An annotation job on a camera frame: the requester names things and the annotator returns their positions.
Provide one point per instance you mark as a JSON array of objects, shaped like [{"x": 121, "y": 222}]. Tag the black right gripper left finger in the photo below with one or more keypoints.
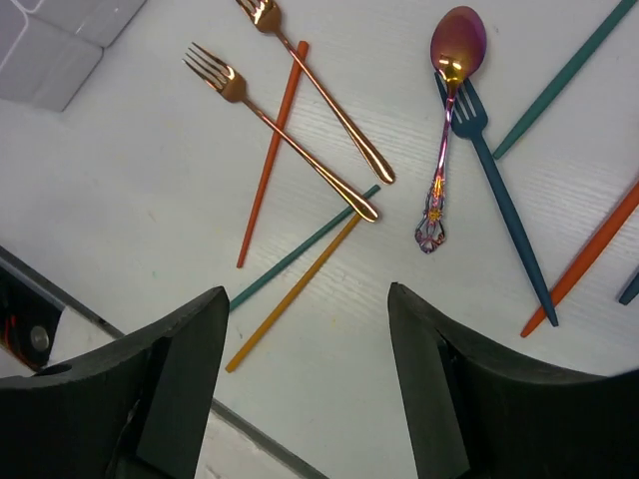
[{"x": 136, "y": 407}]

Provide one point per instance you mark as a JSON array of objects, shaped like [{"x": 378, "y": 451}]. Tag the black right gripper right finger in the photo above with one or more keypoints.
[{"x": 475, "y": 408}]

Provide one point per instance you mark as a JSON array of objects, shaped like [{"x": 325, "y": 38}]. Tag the orange spoon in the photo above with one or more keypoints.
[{"x": 595, "y": 246}]

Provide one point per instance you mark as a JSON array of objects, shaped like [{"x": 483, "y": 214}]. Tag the dark blue fork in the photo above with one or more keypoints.
[{"x": 468, "y": 122}]

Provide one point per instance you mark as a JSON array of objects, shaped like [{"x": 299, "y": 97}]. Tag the rose gold fork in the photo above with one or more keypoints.
[
  {"x": 233, "y": 87},
  {"x": 267, "y": 18}
]

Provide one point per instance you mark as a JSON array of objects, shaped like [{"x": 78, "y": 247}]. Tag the iridescent ornate spoon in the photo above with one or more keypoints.
[{"x": 457, "y": 49}]

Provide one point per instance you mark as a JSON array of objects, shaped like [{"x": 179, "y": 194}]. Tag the dark blue utensil right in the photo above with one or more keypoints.
[{"x": 631, "y": 290}]

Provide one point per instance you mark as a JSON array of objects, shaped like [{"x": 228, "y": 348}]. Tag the yellow chopstick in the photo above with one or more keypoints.
[{"x": 290, "y": 297}]

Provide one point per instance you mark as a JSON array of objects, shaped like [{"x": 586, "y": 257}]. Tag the teal chopstick centre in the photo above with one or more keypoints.
[{"x": 287, "y": 260}]

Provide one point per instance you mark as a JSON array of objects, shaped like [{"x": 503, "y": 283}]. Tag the teal chopstick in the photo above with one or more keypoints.
[
  {"x": 563, "y": 77},
  {"x": 287, "y": 260}
]

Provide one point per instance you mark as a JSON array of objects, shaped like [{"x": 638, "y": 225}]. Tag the white divided utensil container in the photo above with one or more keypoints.
[{"x": 50, "y": 48}]

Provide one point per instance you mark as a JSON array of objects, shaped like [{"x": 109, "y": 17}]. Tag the orange chopstick left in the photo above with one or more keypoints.
[{"x": 283, "y": 115}]

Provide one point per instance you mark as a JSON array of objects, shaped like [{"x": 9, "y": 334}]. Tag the teal chopstick right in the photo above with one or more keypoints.
[{"x": 563, "y": 77}]

